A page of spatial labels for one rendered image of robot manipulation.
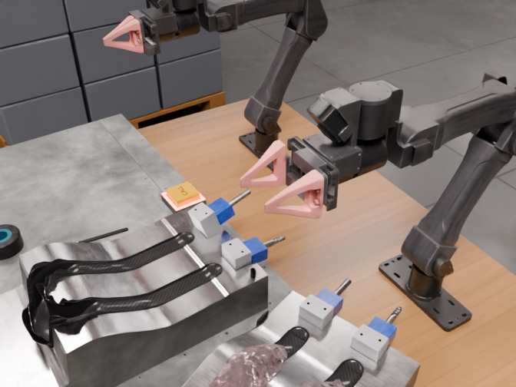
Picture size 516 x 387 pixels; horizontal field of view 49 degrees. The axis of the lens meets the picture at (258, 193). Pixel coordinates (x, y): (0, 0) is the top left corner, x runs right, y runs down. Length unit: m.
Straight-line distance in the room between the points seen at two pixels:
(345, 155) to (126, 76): 2.32
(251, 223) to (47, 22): 1.72
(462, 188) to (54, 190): 0.96
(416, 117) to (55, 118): 2.29
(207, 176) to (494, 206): 1.72
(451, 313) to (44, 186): 1.00
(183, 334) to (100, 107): 2.09
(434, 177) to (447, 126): 2.09
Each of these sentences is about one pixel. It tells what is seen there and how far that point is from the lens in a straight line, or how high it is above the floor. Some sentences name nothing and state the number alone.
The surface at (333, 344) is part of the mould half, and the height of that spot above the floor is 0.85.
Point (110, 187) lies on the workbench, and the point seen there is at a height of 0.80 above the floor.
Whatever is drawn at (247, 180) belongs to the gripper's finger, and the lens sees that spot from 0.75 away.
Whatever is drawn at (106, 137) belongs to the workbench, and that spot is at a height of 0.80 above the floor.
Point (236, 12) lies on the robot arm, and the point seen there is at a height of 1.21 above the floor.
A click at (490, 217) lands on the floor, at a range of 2.78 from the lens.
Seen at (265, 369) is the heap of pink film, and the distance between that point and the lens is 0.90.
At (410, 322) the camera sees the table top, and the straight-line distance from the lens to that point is 1.13.
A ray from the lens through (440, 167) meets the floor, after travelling 3.05.
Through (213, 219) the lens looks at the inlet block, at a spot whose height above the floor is 0.93.
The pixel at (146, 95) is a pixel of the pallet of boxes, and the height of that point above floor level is 0.26.
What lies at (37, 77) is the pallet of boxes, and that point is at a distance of 2.83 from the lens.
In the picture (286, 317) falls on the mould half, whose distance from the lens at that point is 1.03.
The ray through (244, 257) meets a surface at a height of 0.91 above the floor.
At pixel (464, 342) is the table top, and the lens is 1.13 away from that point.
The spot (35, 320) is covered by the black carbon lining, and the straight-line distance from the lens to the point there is 1.07.
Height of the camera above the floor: 1.64
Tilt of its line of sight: 37 degrees down
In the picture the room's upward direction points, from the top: straight up
